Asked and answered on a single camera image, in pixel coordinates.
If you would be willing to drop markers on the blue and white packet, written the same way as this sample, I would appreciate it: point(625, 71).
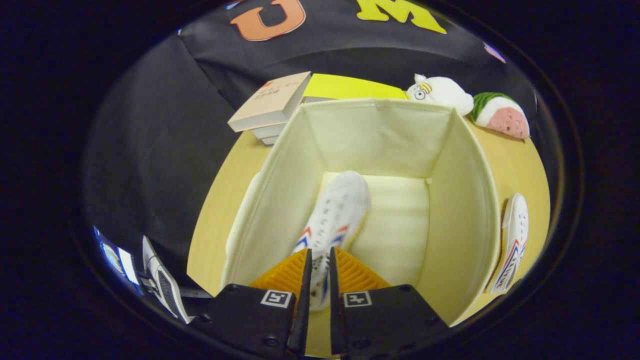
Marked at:
point(117, 260)

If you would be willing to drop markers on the black backdrop cloth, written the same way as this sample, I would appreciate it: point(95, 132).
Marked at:
point(150, 150)

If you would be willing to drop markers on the grey-blue book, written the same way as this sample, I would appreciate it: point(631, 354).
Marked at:
point(267, 132)

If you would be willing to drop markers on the beige book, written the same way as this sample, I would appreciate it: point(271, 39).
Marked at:
point(272, 100)

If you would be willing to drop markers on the white canvas shoe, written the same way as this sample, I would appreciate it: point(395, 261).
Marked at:
point(515, 230)
point(335, 210)

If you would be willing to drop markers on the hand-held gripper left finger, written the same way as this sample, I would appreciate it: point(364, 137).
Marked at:
point(303, 325)

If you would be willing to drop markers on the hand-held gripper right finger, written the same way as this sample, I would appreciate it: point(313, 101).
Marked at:
point(336, 325)

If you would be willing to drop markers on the white plush toy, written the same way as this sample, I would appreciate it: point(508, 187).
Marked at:
point(445, 92)

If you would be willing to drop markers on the watermelon slice plush toy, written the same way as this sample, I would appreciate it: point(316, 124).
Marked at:
point(505, 120)

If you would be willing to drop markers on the fabric storage box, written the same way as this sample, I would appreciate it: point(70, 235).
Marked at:
point(390, 135)

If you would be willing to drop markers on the yellow book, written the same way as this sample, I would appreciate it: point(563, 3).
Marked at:
point(350, 87)

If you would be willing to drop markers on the white device with dark grille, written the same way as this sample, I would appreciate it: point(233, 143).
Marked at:
point(167, 287)

